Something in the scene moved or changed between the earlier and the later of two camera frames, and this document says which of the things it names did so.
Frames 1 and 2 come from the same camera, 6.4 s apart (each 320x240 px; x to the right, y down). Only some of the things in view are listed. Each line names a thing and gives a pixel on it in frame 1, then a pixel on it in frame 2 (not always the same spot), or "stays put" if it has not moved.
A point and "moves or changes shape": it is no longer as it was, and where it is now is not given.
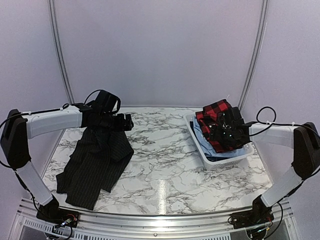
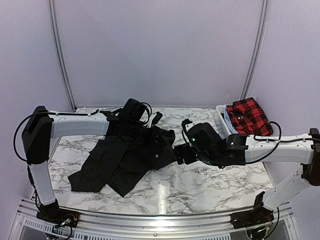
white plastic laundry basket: [248, 153] moves or changes shape
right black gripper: [214, 131] → [178, 152]
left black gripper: [120, 126] → [151, 140]
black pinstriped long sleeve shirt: [97, 155] moves or changes shape
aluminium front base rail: [28, 225] stays put
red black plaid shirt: [217, 123] → [247, 117]
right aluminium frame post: [257, 54] stays put
